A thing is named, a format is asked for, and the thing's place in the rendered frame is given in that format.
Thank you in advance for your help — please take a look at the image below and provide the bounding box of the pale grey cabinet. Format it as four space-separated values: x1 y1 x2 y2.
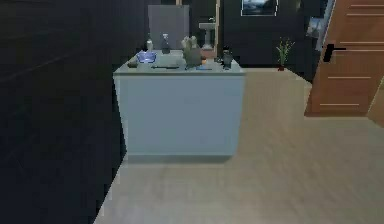
112 49 247 158

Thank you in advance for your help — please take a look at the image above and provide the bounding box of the blue glass bowl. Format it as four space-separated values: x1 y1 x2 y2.
136 50 158 64

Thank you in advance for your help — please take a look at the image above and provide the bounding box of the green potted house plant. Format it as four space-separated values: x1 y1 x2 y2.
275 37 296 72

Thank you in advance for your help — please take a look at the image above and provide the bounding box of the brown wooden room door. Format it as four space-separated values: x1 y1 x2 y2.
304 0 384 118

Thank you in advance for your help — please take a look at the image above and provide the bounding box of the grey pedestal sink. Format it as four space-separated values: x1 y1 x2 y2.
198 21 217 51

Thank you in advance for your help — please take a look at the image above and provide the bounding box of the framed wall picture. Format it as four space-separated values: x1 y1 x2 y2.
240 0 279 17

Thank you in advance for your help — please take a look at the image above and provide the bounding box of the black door handle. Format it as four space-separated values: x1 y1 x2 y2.
322 42 348 64

